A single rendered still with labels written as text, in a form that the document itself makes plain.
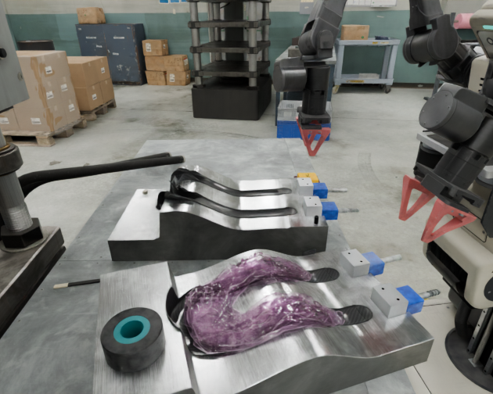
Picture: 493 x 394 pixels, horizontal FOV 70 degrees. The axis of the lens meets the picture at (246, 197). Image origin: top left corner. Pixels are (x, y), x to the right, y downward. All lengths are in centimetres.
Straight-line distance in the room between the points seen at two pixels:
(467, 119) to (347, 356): 37
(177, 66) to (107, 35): 142
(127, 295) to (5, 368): 24
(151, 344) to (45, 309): 37
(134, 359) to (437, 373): 109
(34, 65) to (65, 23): 464
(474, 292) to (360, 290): 40
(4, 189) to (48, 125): 356
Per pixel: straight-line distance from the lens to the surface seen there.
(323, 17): 86
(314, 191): 94
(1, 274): 101
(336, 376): 60
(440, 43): 102
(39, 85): 446
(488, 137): 62
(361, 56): 733
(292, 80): 81
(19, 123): 475
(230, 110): 491
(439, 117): 57
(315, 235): 82
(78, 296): 83
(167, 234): 82
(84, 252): 96
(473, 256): 101
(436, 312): 161
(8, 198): 103
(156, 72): 765
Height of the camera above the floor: 132
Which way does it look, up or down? 28 degrees down
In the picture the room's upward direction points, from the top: 1 degrees counter-clockwise
